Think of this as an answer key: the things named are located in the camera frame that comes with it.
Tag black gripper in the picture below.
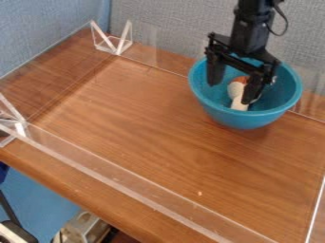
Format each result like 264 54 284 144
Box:
205 12 280 104

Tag white brown toy mushroom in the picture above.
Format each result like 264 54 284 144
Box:
228 76 249 111

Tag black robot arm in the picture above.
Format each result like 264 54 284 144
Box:
205 0 286 104

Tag blue plastic bowl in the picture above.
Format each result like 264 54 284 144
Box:
187 58 304 130

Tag clear acrylic front barrier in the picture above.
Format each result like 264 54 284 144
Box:
2 123 277 243

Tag white power strip below table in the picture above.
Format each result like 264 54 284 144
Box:
51 211 111 243

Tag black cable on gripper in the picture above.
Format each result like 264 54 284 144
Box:
265 0 289 37

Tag clear acrylic corner bracket left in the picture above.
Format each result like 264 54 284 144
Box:
0 93 28 148

